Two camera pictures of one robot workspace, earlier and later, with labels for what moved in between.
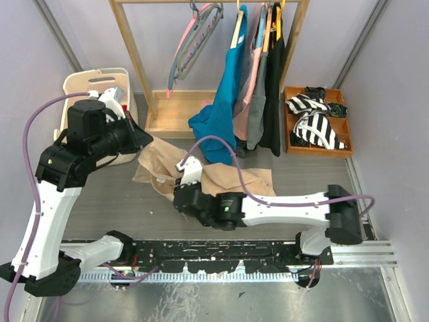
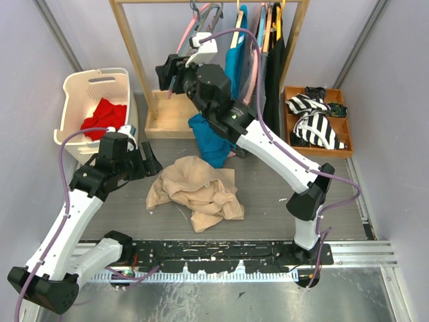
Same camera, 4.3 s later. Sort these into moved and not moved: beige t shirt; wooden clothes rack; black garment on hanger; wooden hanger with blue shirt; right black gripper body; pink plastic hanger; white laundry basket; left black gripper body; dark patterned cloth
Moved: right black gripper body; left black gripper body; beige t shirt
Not moved: pink plastic hanger; wooden clothes rack; wooden hanger with blue shirt; white laundry basket; black garment on hanger; dark patterned cloth
